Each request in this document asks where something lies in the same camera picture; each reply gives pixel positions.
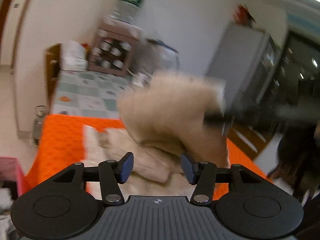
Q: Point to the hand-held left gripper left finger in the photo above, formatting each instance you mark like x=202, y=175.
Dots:
x=126, y=166

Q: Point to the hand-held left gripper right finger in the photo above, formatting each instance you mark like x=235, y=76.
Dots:
x=187, y=170

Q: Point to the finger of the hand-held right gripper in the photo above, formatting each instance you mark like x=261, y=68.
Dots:
x=215, y=118

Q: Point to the white quilted jacket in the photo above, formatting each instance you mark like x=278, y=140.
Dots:
x=162, y=110

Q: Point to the person's right hand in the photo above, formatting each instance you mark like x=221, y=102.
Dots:
x=300, y=160

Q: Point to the grey refrigerator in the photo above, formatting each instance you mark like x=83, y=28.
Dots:
x=245, y=70

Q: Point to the orange patterned mat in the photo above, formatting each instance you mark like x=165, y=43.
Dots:
x=65, y=135

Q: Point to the clear plastic bag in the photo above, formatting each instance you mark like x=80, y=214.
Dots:
x=160, y=57

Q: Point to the checkered leaf-print tablecloth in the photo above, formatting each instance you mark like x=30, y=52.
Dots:
x=82, y=92

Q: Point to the grey gas cylinder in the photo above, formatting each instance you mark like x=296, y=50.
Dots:
x=39, y=125

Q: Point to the red ornament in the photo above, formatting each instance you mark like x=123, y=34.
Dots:
x=243, y=15

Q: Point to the pink water dispenser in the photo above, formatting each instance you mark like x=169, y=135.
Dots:
x=112, y=52

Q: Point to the pink basket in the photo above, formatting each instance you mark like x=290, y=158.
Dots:
x=10, y=172

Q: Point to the white tissue pack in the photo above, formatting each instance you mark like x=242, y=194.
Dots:
x=73, y=55

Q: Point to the clear water bottle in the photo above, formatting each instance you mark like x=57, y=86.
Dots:
x=128, y=7

